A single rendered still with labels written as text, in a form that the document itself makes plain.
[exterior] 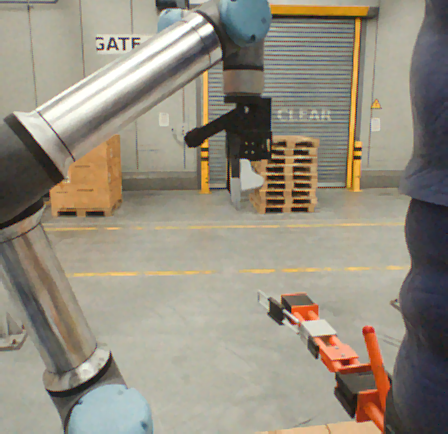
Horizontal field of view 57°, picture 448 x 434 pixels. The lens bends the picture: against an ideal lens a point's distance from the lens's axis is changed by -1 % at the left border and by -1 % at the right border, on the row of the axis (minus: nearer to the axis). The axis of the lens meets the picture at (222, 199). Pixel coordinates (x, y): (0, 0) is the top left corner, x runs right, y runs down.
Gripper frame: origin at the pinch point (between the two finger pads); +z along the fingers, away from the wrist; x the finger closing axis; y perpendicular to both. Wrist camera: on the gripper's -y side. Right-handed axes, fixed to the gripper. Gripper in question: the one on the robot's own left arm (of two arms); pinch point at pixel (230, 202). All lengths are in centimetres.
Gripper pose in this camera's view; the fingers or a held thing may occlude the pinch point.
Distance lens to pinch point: 80.3
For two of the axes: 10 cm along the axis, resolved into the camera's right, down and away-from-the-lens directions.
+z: 0.0, 9.8, 2.0
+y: 10.0, -0.1, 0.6
